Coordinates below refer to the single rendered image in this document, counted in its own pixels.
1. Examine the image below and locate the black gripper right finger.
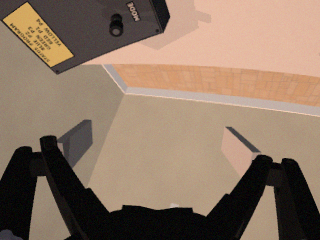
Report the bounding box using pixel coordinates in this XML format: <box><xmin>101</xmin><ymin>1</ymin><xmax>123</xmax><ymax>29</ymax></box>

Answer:
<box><xmin>183</xmin><ymin>126</ymin><xmax>320</xmax><ymax>240</ymax></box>

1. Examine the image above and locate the black control console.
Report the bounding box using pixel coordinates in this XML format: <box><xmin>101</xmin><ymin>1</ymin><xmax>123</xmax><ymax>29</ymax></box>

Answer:
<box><xmin>0</xmin><ymin>0</ymin><xmax>170</xmax><ymax>75</ymax></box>

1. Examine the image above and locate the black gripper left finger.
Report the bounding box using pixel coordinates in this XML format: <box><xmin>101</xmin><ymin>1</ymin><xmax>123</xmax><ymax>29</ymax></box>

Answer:
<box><xmin>0</xmin><ymin>119</ymin><xmax>135</xmax><ymax>240</ymax></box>

